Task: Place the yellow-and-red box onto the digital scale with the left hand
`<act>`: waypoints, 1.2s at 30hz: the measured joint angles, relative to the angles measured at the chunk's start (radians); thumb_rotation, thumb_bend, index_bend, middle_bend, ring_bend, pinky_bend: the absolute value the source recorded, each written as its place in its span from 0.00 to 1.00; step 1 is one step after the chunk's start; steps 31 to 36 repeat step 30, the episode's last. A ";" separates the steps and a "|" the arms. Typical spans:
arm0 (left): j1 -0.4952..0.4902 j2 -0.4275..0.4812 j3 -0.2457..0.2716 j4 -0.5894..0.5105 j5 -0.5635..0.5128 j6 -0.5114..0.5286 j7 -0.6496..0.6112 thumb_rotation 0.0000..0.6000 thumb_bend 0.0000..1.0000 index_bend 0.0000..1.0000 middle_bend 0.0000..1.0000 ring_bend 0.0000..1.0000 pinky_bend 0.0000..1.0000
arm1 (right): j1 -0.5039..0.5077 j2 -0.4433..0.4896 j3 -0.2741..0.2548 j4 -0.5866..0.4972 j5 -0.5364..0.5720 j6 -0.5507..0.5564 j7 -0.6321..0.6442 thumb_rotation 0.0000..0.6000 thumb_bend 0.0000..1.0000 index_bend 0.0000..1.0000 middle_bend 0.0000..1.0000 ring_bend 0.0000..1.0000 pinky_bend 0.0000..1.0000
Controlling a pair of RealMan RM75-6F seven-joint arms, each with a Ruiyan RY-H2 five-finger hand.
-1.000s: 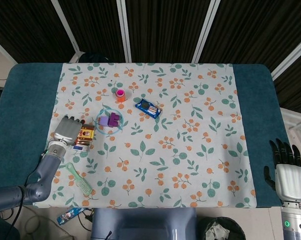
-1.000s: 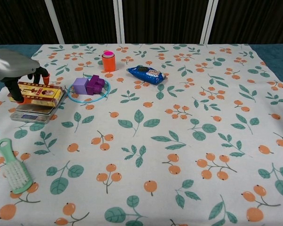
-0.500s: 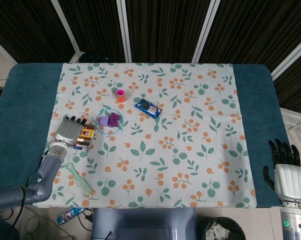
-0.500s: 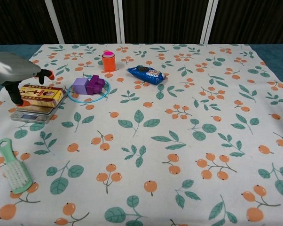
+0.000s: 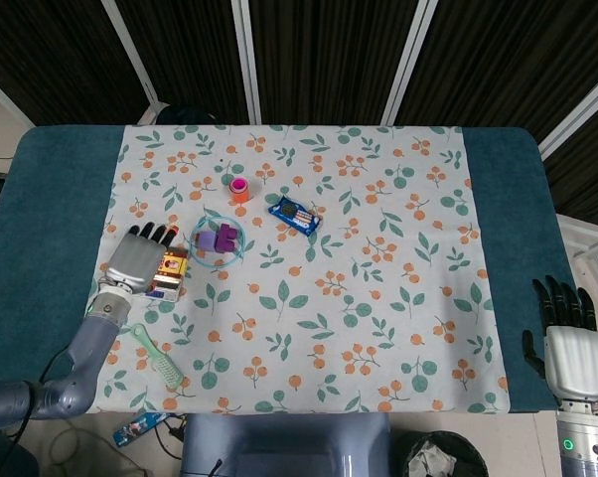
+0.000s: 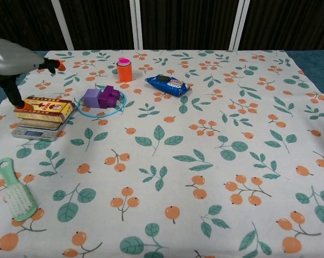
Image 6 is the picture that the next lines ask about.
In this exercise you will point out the red yellow printed box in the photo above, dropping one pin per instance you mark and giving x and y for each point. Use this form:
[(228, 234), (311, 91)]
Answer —
[(49, 108)]

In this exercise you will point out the orange can with pink lid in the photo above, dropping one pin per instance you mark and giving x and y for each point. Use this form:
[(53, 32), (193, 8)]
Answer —
[(124, 72)]

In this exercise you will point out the green scrub brush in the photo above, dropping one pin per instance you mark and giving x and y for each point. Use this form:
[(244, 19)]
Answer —
[(19, 204)]

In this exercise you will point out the dark partition panel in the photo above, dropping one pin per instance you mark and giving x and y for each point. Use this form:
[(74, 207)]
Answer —
[(22, 18), (288, 24), (97, 24), (186, 24)]

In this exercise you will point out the dark purple building block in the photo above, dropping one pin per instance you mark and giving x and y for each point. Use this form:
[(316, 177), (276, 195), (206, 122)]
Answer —
[(108, 98)]

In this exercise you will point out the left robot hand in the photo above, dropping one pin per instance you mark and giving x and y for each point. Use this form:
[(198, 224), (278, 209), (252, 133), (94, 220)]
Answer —
[(11, 59)]

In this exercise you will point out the white frame post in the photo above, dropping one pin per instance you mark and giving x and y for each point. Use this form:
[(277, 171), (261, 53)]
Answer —
[(238, 24), (136, 24), (62, 24)]

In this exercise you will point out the light purple cube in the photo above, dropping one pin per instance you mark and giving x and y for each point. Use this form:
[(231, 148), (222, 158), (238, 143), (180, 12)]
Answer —
[(91, 99)]

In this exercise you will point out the white floral tablecloth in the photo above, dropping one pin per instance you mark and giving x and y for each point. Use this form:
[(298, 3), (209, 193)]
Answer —
[(178, 166)]

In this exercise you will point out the blue cookie packet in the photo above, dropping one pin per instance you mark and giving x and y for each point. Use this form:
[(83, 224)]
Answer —
[(167, 85)]

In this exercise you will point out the teal table cover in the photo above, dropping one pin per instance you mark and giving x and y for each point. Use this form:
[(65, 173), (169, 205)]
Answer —
[(312, 70)]

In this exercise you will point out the silver digital kitchen scale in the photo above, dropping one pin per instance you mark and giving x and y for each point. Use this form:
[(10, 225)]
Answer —
[(32, 133)]

